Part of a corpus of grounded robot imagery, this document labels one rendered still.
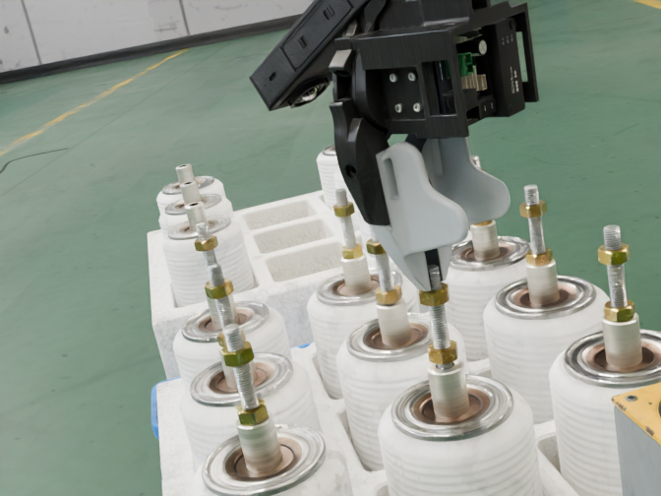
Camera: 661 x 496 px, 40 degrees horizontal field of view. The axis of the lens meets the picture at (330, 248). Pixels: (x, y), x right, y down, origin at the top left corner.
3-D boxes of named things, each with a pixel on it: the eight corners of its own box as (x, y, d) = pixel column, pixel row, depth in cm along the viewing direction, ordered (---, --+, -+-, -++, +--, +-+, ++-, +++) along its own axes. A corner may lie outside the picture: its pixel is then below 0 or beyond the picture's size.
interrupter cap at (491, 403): (371, 437, 55) (369, 427, 55) (422, 378, 61) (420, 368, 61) (489, 454, 51) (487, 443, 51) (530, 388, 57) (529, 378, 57)
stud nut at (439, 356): (457, 364, 54) (455, 351, 53) (429, 366, 54) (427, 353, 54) (458, 348, 55) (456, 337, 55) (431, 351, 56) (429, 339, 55)
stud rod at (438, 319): (454, 384, 55) (438, 269, 52) (439, 386, 55) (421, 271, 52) (455, 376, 56) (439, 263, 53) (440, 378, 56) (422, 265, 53)
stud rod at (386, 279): (388, 323, 66) (370, 225, 64) (386, 318, 67) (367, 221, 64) (401, 319, 66) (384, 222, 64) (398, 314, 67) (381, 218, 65)
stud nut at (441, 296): (449, 305, 52) (447, 292, 52) (419, 308, 53) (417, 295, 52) (450, 292, 54) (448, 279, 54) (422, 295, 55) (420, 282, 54)
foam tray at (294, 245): (410, 278, 147) (391, 172, 142) (502, 375, 111) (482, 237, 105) (175, 339, 142) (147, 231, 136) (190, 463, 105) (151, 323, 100)
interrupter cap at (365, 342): (370, 319, 72) (369, 311, 72) (461, 320, 68) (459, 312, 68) (330, 364, 66) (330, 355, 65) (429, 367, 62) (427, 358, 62)
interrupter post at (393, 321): (389, 335, 69) (381, 294, 67) (418, 335, 67) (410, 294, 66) (377, 348, 67) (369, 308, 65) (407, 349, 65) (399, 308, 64)
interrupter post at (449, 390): (427, 420, 56) (418, 372, 54) (442, 401, 57) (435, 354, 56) (463, 424, 54) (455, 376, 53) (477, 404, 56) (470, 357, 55)
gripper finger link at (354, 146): (370, 234, 48) (343, 69, 46) (349, 232, 49) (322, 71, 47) (423, 208, 51) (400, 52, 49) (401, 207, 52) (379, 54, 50)
